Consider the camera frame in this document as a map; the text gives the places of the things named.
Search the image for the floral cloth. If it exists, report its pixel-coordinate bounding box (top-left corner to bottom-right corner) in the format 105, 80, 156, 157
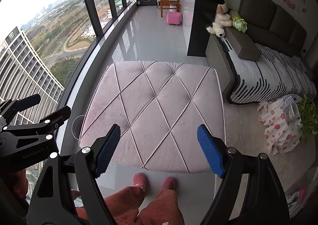
257, 98, 302, 156

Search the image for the white pink plastic bag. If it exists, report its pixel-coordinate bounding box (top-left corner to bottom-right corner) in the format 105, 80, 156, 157
286, 186, 308, 213

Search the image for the green cabbage plush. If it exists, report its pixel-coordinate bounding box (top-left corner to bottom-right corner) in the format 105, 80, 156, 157
229, 10, 247, 33

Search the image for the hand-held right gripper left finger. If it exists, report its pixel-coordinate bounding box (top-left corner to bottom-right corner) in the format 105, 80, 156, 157
26, 124, 122, 225

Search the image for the person's leg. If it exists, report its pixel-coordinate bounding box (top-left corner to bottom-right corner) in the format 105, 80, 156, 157
135, 188, 185, 225
75, 185, 146, 225

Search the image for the green plant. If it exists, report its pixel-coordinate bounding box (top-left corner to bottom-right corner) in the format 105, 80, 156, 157
297, 94, 318, 143

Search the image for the black white checked cloth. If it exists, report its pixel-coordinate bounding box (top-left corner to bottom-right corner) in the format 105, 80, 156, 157
283, 94, 300, 106

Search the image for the person's left leg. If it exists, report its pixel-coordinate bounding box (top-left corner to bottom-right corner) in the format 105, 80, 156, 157
75, 185, 146, 225

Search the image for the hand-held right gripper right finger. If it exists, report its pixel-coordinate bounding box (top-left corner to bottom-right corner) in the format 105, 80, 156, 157
197, 124, 291, 225

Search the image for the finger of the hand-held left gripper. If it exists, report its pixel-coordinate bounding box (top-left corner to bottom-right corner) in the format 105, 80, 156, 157
2, 106, 72, 141
0, 94, 41, 126

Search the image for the clear plastic container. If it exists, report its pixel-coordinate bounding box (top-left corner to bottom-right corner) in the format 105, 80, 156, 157
284, 103, 301, 123

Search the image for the black white striped blanket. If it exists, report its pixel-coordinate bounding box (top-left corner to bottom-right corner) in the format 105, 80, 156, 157
219, 37, 314, 105

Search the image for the pink fuzzy slipper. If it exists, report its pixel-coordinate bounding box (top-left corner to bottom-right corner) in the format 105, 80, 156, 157
161, 177, 177, 191
133, 173, 149, 189

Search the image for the grey sofa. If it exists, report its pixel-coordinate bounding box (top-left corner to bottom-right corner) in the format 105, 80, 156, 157
206, 0, 314, 102

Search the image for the teddy bear toy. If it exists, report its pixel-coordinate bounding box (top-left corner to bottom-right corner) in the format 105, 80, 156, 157
215, 0, 232, 27

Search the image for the person's right leg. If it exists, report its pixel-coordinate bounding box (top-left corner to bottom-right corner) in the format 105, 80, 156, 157
135, 188, 185, 225

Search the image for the person's left hand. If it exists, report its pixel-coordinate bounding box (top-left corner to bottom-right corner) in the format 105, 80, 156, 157
10, 169, 28, 199

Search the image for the wooden chair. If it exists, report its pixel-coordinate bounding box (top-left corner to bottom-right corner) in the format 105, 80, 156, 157
159, 0, 183, 18

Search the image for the pink stool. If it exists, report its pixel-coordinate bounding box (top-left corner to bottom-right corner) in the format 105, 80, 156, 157
166, 12, 182, 26

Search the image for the grey sofa cushion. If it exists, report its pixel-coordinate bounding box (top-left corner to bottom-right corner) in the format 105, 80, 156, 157
225, 27, 262, 61

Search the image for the high-rise apartment building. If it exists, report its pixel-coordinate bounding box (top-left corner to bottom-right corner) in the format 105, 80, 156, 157
0, 26, 65, 126

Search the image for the cream carpet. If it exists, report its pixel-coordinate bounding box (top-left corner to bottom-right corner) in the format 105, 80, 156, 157
214, 98, 318, 191

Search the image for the white plush dog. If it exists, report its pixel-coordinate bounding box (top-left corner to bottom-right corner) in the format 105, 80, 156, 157
206, 22, 226, 38

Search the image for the pink quilted ottoman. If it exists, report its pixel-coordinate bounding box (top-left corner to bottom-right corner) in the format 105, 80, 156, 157
79, 60, 226, 174

